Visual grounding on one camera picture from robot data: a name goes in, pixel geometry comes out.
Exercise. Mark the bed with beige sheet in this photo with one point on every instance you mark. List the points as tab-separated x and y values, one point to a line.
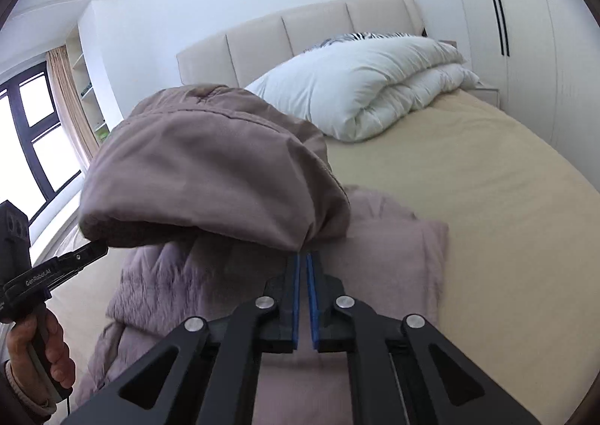
468	219

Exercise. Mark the white wardrobe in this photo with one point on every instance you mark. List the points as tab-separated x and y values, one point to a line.
525	31

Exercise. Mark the mauve padded jacket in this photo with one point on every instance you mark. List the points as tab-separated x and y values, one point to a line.
211	172

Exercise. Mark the black framed window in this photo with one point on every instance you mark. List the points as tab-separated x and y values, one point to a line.
28	125

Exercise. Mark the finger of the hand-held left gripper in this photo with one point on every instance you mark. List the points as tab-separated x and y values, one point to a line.
82	256

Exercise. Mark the white bedside table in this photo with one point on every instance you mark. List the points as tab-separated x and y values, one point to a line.
480	87

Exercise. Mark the zebra print pillow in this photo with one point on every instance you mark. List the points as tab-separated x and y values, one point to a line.
351	38

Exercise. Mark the white wall shelf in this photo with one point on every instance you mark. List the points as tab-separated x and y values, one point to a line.
89	87

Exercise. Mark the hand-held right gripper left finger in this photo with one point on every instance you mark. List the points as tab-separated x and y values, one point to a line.
295	294

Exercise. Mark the person's left hand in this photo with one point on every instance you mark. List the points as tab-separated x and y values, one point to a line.
44	350

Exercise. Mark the white folded duvet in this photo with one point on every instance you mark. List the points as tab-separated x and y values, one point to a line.
365	83

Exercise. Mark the beige curtain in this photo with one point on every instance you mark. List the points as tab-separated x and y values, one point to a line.
70	97

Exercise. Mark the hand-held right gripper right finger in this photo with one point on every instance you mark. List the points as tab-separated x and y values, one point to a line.
313	294

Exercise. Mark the beige upholstered headboard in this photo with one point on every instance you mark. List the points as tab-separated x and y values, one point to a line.
281	38

